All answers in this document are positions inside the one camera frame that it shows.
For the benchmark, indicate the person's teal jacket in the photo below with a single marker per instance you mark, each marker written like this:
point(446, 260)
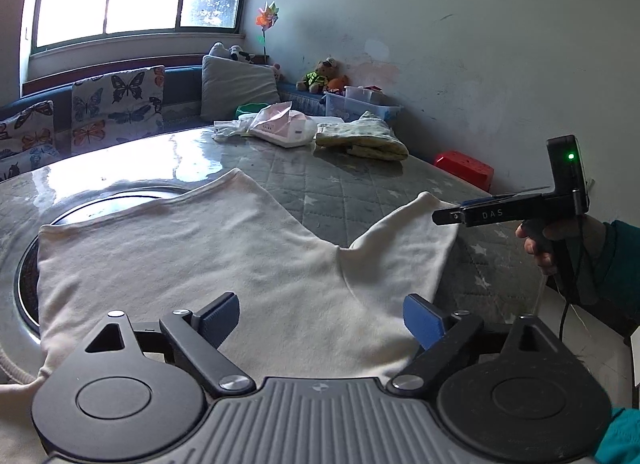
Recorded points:
point(622, 436)

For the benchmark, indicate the clear plastic bag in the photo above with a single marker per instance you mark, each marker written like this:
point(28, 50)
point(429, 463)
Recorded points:
point(227, 128)

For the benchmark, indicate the orange plush toy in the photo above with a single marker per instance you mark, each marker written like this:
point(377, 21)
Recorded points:
point(340, 83)

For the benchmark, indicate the person's right hand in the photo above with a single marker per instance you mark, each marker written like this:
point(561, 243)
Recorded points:
point(542, 249)

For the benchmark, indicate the blue sofa bench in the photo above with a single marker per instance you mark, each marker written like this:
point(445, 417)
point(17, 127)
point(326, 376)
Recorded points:
point(182, 83)

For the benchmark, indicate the cream garment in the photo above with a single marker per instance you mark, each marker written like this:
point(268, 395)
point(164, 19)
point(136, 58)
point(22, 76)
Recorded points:
point(200, 254)

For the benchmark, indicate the colourful pinwheel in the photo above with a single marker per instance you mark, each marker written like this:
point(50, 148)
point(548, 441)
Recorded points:
point(267, 17)

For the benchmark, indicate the green bowl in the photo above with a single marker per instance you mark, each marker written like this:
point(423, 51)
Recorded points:
point(250, 107)

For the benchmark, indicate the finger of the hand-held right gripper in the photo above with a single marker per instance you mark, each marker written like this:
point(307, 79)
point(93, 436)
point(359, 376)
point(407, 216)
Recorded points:
point(480, 202)
point(480, 215)

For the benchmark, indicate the small pink plush toy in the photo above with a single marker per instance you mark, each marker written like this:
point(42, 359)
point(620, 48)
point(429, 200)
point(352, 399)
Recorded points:
point(277, 71)

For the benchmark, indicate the large butterfly print cushion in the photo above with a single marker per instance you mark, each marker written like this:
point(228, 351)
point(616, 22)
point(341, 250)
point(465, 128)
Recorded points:
point(115, 103)

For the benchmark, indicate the brown teddy bear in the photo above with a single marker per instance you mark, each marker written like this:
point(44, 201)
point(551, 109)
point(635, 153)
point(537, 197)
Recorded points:
point(320, 76)

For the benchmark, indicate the grey quilted star table cover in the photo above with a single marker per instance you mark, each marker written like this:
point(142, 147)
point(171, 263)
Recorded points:
point(320, 183)

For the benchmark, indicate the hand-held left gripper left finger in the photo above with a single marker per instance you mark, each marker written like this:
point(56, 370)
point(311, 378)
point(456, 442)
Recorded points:
point(217, 319)

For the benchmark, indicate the round black induction cooktop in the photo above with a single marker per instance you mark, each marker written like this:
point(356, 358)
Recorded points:
point(27, 289)

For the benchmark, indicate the black white cow plush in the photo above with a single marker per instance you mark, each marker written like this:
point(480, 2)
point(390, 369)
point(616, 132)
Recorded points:
point(237, 53)

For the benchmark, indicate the person's right forearm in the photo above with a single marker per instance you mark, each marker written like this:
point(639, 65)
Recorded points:
point(620, 274)

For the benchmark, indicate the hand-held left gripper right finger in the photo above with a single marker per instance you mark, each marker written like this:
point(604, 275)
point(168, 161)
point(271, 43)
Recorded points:
point(425, 321)

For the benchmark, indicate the white pink plastic package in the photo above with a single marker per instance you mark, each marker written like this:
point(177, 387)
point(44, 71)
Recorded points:
point(285, 131)

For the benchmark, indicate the small butterfly print cushion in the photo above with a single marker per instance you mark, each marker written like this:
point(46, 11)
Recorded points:
point(25, 138)

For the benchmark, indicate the red plastic stool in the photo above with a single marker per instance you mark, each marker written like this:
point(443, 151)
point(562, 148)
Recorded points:
point(465, 166)

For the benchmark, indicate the clear plastic storage box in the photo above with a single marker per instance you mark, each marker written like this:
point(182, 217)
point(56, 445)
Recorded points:
point(350, 107)

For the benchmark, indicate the white flat sheet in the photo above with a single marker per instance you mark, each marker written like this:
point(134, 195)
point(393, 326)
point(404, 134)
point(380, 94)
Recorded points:
point(332, 118)

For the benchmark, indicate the folded yellow floral garment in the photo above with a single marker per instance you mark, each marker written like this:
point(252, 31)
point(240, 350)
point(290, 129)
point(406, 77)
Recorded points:
point(360, 138)

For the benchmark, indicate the small white box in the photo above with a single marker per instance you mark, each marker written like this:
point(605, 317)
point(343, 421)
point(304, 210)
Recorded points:
point(360, 93)

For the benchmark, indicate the grey cushion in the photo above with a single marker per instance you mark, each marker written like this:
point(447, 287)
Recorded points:
point(235, 88)

